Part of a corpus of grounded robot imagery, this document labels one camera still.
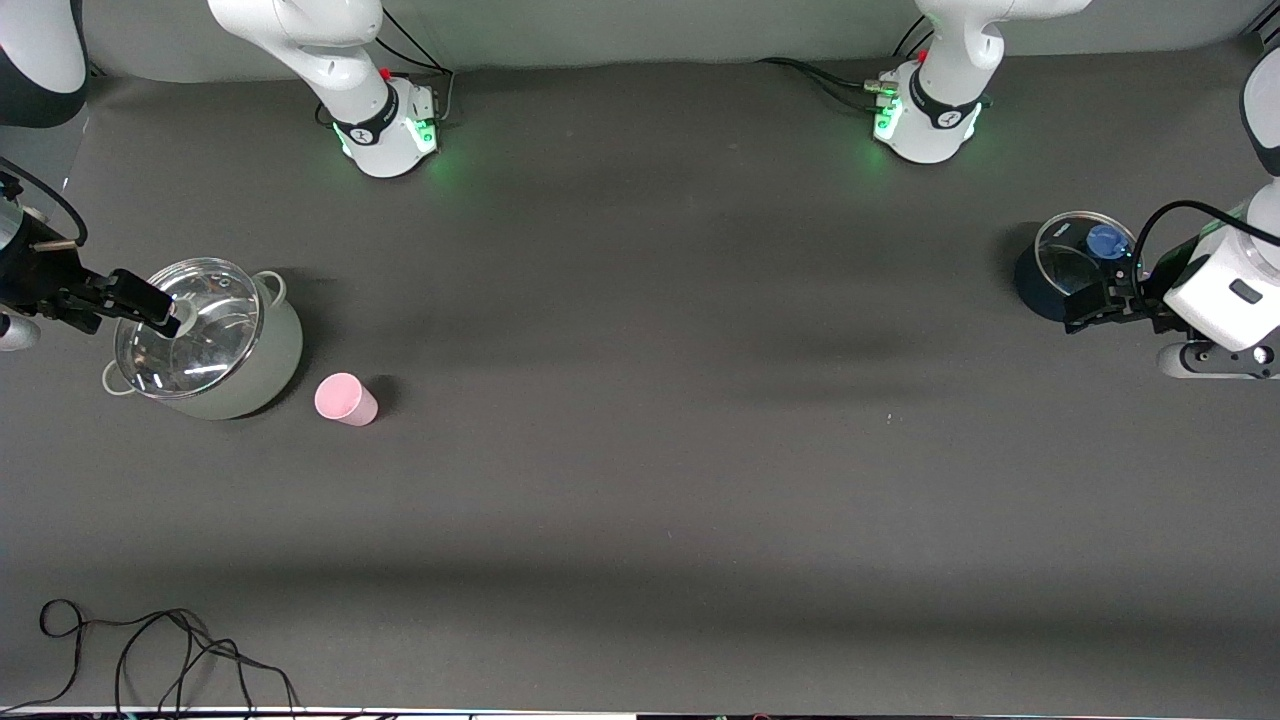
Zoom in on black right arm base cables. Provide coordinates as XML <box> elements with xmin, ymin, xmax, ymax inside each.
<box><xmin>375</xmin><ymin>10</ymin><xmax>456</xmax><ymax>126</ymax></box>

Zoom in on black arm base cables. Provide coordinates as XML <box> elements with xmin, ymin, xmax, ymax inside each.
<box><xmin>755</xmin><ymin>15</ymin><xmax>936</xmax><ymax>116</ymax></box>
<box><xmin>375</xmin><ymin>10</ymin><xmax>456</xmax><ymax>126</ymax></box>

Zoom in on pale green cooking pot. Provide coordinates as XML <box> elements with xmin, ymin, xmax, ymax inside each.
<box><xmin>100</xmin><ymin>258</ymin><xmax>304</xmax><ymax>421</ymax></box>

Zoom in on pink plastic cup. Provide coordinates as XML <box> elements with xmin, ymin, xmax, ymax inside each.
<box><xmin>314</xmin><ymin>372</ymin><xmax>380</xmax><ymax>428</ymax></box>

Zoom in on dark grey table mat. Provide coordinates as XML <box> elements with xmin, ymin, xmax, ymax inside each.
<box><xmin>0</xmin><ymin>45</ymin><xmax>1280</xmax><ymax>713</ymax></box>

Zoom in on large glass pot lid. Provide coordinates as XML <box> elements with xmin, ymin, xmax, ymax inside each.
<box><xmin>113</xmin><ymin>258</ymin><xmax>263</xmax><ymax>399</ymax></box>

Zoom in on thin black loose cable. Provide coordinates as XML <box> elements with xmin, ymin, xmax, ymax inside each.
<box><xmin>0</xmin><ymin>598</ymin><xmax>301</xmax><ymax>716</ymax></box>

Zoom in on black left arm base cables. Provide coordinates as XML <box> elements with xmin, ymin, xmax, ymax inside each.
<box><xmin>755</xmin><ymin>15</ymin><xmax>936</xmax><ymax>116</ymax></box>

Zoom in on dark blue saucepan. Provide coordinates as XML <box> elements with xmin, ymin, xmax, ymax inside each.
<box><xmin>1013</xmin><ymin>212</ymin><xmax>1146</xmax><ymax>323</ymax></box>

